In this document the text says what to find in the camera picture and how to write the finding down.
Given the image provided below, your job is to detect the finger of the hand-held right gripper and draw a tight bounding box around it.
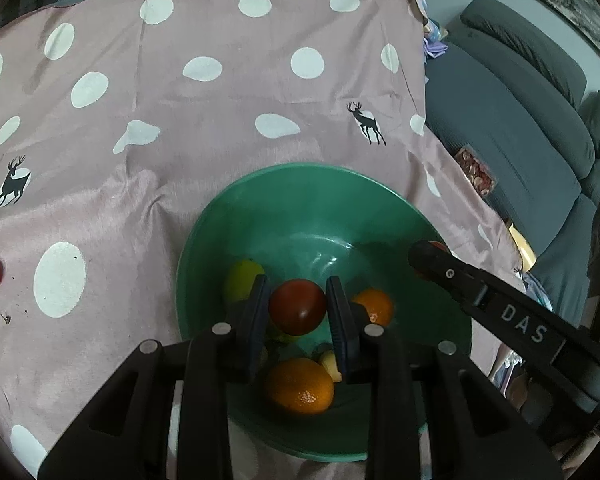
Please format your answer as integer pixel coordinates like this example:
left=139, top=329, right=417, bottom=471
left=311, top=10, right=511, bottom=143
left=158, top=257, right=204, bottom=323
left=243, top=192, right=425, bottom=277
left=408, top=239, right=567, bottom=362

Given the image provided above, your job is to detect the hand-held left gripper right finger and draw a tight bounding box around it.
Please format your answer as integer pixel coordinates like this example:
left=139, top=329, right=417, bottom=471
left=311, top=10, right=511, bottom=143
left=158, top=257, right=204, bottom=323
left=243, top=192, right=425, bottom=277
left=326, top=275, right=565, bottom=480

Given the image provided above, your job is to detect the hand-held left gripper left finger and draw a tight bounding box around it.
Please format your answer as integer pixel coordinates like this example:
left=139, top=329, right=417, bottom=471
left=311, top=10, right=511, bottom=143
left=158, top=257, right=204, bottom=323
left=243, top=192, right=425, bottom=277
left=37, top=274, right=272, bottom=480

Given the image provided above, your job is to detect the pale yellow fruit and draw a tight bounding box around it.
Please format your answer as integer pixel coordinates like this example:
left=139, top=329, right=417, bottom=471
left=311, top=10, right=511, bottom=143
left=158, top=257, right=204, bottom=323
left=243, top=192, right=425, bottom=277
left=319, top=351, right=343, bottom=383

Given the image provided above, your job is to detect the orange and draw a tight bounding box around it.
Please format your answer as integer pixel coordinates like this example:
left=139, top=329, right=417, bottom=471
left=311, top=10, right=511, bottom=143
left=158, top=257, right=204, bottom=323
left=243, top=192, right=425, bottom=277
left=264, top=357, right=335, bottom=415
left=351, top=288, right=395, bottom=328

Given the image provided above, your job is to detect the green plastic bowl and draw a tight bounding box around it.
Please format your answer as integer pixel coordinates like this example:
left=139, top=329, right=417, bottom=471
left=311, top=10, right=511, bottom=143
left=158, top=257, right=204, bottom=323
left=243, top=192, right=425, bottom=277
left=176, top=162, right=473, bottom=463

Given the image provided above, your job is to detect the yellow packet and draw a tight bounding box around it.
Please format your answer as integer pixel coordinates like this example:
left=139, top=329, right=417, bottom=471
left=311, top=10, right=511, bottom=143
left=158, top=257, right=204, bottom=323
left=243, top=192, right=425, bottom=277
left=510, top=227, right=537, bottom=271

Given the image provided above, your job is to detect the clear snack packet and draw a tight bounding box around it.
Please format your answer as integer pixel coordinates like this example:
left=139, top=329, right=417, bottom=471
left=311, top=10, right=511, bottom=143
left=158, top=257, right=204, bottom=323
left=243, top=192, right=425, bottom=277
left=452, top=145, right=497, bottom=196

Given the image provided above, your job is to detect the grey sofa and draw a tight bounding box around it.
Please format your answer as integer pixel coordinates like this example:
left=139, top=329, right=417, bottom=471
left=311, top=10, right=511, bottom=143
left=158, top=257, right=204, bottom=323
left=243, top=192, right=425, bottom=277
left=425, top=0, right=600, bottom=311

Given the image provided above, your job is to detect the pink polka dot blanket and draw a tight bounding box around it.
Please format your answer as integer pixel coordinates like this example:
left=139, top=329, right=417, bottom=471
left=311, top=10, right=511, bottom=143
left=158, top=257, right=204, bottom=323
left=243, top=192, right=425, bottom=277
left=0, top=0, right=531, bottom=480

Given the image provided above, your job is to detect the lilac cloth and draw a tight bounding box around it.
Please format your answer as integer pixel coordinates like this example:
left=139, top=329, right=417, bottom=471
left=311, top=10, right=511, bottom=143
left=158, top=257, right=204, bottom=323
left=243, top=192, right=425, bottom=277
left=420, top=20, right=451, bottom=61

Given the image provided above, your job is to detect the framed wall picture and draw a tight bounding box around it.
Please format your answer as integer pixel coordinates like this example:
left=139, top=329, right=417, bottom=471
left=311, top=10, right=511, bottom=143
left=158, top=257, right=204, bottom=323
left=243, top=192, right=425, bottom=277
left=522, top=0, right=600, bottom=73

